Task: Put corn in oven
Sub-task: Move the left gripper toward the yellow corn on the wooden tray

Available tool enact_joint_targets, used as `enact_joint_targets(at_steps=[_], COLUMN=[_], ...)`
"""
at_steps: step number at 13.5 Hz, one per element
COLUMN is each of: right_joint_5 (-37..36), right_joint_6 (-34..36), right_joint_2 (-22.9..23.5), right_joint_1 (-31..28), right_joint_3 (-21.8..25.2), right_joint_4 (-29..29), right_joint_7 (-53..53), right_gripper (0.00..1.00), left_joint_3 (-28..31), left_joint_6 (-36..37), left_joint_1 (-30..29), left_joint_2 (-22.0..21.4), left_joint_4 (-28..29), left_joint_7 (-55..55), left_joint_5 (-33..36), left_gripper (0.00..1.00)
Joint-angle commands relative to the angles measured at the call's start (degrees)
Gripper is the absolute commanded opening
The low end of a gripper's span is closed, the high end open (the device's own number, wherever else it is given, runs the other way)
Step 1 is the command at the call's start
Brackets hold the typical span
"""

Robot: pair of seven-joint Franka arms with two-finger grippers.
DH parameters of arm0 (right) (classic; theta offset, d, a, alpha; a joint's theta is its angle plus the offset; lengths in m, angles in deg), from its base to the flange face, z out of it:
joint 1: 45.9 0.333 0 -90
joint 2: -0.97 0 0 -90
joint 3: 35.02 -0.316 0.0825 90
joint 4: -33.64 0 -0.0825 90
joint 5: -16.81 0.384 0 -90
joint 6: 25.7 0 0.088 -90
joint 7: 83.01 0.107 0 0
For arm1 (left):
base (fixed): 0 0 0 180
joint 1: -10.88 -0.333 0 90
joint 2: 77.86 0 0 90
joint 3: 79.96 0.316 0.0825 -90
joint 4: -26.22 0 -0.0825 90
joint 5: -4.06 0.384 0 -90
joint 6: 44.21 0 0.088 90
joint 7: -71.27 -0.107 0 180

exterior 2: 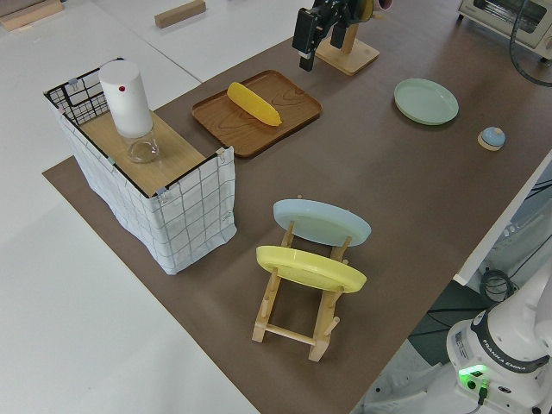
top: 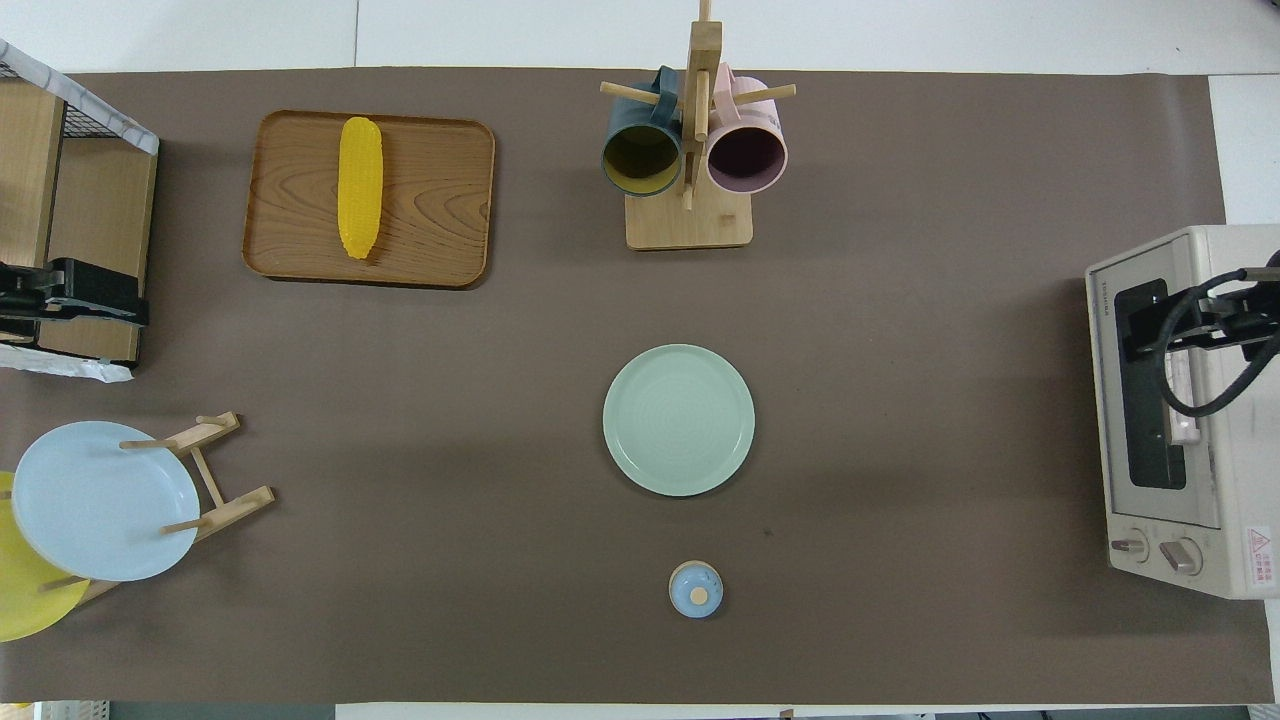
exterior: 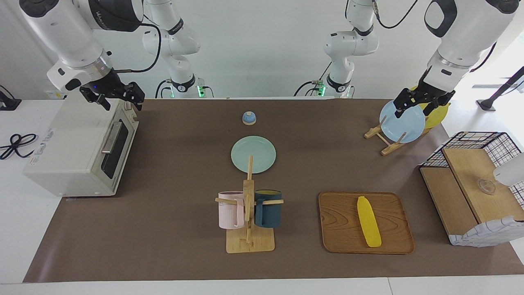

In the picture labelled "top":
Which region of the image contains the pink mug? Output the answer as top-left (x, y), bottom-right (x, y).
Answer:
top-left (705, 63), bottom-right (790, 196)

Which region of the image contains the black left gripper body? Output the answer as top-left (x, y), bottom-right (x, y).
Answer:
top-left (0, 258), bottom-right (136, 346)

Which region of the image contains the white toaster oven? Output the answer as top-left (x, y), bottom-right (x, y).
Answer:
top-left (1085, 224), bottom-right (1280, 601)

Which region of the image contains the wooden plate rack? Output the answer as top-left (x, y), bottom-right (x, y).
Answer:
top-left (40, 410), bottom-right (276, 611)

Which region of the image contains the yellow corn cob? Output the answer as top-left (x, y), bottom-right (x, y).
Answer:
top-left (337, 116), bottom-right (385, 261)

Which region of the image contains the yellow plate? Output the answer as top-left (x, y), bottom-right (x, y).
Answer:
top-left (0, 470), bottom-right (91, 643)

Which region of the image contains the black wire basket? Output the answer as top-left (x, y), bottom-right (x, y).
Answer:
top-left (0, 58), bottom-right (116, 141)

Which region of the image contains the white checked cloth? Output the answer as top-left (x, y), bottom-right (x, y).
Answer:
top-left (0, 40), bottom-right (159, 384)

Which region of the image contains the brown table mat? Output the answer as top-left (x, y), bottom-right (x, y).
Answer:
top-left (0, 68), bottom-right (1273, 704)

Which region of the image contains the wooden serving tray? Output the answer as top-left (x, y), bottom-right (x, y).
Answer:
top-left (242, 110), bottom-right (497, 291)

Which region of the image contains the light blue plate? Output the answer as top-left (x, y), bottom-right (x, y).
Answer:
top-left (12, 421), bottom-right (201, 583)

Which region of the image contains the pale green plate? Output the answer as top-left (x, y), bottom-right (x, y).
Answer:
top-left (602, 344), bottom-right (757, 498)

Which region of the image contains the wooden mug tree stand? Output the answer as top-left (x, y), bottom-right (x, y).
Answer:
top-left (600, 0), bottom-right (798, 251)

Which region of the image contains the small blue lidded jar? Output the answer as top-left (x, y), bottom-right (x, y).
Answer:
top-left (668, 560), bottom-right (724, 619)

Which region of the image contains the dark teal mug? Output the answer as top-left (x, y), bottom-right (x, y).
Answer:
top-left (600, 66), bottom-right (684, 198)

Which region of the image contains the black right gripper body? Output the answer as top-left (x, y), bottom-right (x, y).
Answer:
top-left (1195, 292), bottom-right (1280, 353)

